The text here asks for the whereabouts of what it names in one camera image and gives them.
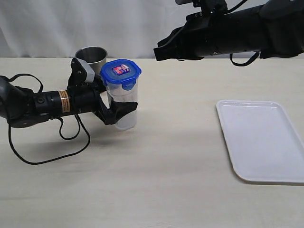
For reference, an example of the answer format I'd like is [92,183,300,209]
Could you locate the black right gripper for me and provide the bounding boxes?
[153,0,228,62]

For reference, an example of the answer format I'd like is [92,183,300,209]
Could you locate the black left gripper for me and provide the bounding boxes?
[67,58,138,125]

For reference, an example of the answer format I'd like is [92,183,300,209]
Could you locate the clear tall plastic container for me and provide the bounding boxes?
[106,81,138,131]

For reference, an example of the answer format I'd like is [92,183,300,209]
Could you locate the blue plastic container lid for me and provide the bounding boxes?
[100,59,142,91]

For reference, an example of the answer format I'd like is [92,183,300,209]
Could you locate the stainless steel cup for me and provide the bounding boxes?
[75,46,108,75]

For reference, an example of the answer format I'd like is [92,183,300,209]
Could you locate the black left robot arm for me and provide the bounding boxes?
[0,58,138,128]

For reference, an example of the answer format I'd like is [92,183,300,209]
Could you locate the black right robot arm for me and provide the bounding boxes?
[154,0,304,61]

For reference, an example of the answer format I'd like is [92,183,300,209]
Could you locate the white backdrop curtain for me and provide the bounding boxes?
[0,0,304,59]

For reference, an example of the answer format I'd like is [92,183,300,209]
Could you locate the white plastic tray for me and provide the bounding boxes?
[216,100,304,184]

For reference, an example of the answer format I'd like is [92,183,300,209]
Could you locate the black right camera cable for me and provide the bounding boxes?
[227,0,259,67]

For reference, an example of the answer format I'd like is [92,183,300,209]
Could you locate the black camera cable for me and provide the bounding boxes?
[227,0,259,67]
[8,73,91,165]

